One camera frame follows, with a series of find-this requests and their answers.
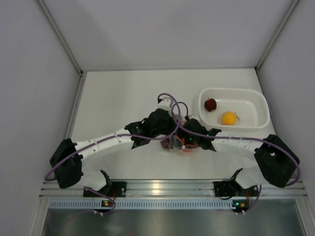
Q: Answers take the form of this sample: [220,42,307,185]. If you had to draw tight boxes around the clear zip top bag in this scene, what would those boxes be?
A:
[167,135,201,154]

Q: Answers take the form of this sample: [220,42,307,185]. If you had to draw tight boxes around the yellow fake peach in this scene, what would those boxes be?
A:
[220,111,240,126]

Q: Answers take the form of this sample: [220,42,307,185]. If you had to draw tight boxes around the dark red fake apple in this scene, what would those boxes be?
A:
[204,98,217,112]

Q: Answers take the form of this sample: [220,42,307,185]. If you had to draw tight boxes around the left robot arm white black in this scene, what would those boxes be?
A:
[50,109,178,196]

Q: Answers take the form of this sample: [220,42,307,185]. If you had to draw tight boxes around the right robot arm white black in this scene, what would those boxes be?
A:
[177,118,301,195]

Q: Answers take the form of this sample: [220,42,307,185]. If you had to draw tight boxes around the orange fake peach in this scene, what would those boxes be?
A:
[180,146,198,155]

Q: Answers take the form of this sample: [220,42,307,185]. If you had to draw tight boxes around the purple fake grapes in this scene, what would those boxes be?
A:
[160,139,173,151]

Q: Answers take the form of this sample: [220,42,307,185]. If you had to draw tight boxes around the white perforated plastic basket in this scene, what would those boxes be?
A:
[198,88,270,131]

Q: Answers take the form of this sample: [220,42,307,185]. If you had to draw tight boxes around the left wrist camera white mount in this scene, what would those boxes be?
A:
[157,97,174,112]

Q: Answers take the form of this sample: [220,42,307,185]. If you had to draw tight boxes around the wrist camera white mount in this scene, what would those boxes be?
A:
[157,97,174,112]
[185,115,199,121]

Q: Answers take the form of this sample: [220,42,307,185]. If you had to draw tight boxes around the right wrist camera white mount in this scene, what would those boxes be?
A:
[185,115,199,121]

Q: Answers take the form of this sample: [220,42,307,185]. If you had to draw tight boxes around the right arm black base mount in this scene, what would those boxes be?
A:
[213,180,259,198]

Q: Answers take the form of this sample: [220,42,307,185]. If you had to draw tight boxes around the aluminium mounting rail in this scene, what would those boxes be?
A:
[39,179,308,199]

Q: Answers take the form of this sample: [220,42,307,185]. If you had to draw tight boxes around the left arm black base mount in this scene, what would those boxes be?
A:
[98,181,127,198]

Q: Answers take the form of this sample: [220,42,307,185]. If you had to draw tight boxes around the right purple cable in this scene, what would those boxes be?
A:
[171,101,303,217]

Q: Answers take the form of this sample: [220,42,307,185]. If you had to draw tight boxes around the purple cable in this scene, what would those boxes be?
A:
[171,101,303,217]
[44,93,182,217]

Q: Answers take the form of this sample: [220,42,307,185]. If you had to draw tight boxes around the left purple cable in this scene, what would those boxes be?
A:
[44,93,182,217]

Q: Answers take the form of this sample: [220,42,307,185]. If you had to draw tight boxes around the white slotted cable duct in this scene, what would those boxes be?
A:
[49,199,247,210]

